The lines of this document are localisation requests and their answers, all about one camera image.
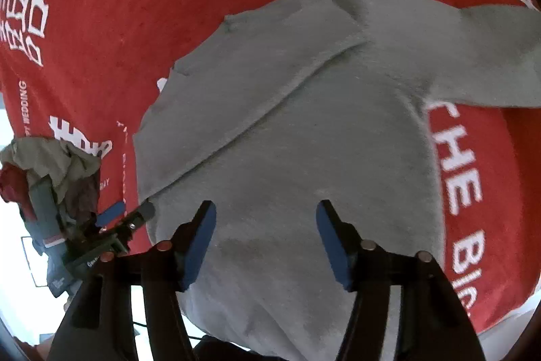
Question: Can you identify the grey knit sweater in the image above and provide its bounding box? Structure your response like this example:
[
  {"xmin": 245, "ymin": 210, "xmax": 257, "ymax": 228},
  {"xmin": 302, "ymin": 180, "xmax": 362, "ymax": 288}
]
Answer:
[{"xmin": 134, "ymin": 0, "xmax": 540, "ymax": 360}]

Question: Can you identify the dark maroon garment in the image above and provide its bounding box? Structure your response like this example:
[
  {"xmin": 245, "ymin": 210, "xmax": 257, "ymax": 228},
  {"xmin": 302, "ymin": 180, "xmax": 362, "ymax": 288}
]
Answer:
[{"xmin": 61, "ymin": 172, "xmax": 99, "ymax": 236}]

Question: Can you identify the olive green garment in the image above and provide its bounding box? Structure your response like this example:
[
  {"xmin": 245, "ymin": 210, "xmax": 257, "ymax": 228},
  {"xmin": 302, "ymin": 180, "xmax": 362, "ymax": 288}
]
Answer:
[{"xmin": 1, "ymin": 136, "xmax": 101, "ymax": 202}]

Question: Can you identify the dark teal garment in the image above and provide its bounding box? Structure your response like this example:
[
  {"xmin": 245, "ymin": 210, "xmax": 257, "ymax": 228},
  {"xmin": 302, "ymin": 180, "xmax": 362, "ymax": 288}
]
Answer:
[{"xmin": 29, "ymin": 177, "xmax": 67, "ymax": 258}]

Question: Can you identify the red garment in pile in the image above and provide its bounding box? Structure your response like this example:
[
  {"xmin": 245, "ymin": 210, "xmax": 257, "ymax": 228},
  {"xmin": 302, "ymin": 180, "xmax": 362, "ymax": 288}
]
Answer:
[{"xmin": 0, "ymin": 163, "xmax": 37, "ymax": 222}]

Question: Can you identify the red printed bed blanket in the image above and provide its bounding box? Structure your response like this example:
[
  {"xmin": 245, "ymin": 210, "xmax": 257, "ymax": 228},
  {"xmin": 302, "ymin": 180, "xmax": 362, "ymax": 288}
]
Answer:
[{"xmin": 1, "ymin": 0, "xmax": 540, "ymax": 331}]

